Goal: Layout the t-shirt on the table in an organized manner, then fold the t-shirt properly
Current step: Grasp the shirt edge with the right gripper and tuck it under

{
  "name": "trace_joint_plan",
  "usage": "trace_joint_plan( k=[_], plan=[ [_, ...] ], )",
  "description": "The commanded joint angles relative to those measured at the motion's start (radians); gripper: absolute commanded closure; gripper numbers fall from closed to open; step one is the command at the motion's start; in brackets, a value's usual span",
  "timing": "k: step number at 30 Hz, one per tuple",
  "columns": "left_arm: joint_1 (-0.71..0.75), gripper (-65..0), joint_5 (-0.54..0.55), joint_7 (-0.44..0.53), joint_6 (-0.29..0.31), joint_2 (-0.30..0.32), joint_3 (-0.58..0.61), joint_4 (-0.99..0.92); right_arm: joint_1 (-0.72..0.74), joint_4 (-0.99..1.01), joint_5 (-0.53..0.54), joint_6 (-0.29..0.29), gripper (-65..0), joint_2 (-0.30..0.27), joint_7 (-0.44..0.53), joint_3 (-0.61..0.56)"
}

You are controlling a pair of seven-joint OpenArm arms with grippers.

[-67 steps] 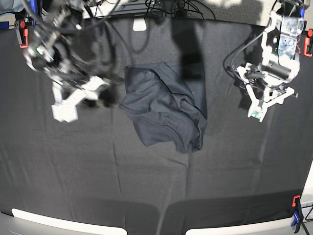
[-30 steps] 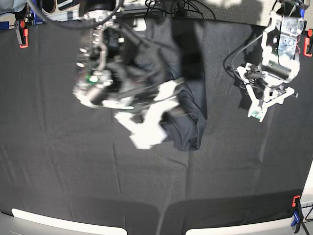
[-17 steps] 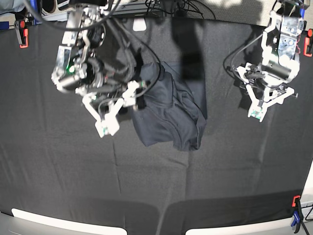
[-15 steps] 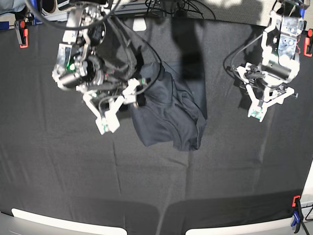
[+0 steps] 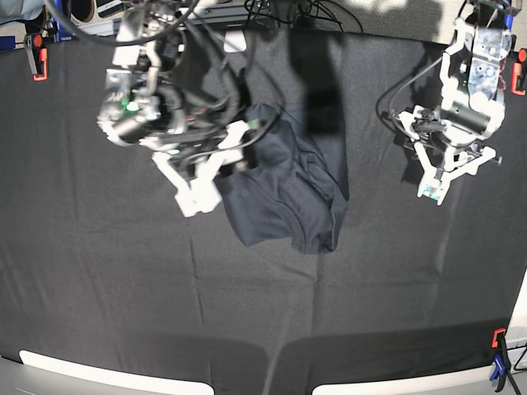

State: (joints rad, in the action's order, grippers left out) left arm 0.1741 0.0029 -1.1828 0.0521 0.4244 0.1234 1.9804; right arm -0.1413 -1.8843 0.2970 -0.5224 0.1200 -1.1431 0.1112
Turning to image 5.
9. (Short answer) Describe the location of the black table cover cloth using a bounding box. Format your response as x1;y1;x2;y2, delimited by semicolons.
1;30;526;394

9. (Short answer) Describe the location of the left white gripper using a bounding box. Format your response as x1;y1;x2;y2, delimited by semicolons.
399;105;502;189

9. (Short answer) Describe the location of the red black clamp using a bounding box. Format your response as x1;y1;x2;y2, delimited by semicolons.
24;34;48;81
511;48;526;96

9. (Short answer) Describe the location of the black cable bundle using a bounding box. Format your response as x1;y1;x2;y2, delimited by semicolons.
243;0;365;34

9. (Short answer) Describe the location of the red black clamp far right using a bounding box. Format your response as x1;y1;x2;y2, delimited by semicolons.
511;48;526;96

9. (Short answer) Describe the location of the red black clamp far left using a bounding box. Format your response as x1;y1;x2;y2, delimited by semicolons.
24;34;48;81

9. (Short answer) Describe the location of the white tag on cloth edge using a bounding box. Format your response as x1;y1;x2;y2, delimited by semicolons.
223;30;247;53

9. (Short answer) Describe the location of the blue bar clamp far left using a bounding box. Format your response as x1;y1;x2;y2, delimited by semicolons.
49;0;74;43

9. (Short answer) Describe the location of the red blue clamp near right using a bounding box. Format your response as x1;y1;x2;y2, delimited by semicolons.
489;328;511;393

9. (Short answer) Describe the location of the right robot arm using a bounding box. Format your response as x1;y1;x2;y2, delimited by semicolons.
97;1;242;203

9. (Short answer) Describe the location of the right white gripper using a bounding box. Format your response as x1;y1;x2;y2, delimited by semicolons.
152;121;251;198

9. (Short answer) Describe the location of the dark navy t-shirt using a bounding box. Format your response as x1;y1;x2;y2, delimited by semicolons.
215;105;347;254

